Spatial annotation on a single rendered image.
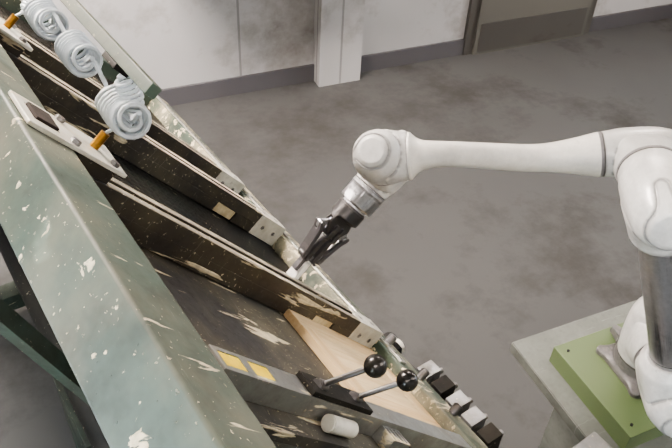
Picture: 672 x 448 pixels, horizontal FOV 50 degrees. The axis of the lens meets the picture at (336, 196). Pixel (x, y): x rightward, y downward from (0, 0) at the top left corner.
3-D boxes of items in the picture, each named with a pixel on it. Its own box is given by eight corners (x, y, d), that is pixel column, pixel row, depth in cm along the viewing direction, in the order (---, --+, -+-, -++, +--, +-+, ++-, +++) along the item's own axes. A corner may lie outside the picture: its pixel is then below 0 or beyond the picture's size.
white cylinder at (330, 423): (326, 436, 116) (350, 442, 123) (339, 422, 116) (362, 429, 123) (316, 422, 118) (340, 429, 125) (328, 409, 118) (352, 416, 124)
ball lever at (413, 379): (356, 412, 129) (423, 389, 124) (346, 408, 126) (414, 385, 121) (353, 391, 131) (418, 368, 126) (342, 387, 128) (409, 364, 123)
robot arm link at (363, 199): (349, 169, 168) (332, 188, 168) (372, 190, 162) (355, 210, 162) (367, 185, 175) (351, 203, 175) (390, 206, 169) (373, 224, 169)
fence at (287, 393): (462, 462, 171) (473, 450, 170) (206, 390, 97) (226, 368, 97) (448, 446, 174) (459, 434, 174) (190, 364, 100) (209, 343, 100)
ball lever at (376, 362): (322, 400, 119) (393, 376, 115) (310, 396, 116) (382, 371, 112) (318, 378, 121) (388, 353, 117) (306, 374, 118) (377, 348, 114)
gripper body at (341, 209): (353, 204, 174) (328, 232, 175) (336, 190, 168) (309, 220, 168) (371, 221, 170) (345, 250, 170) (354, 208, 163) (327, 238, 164)
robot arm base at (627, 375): (637, 325, 216) (642, 312, 212) (688, 383, 199) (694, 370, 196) (585, 339, 211) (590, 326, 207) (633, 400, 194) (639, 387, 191)
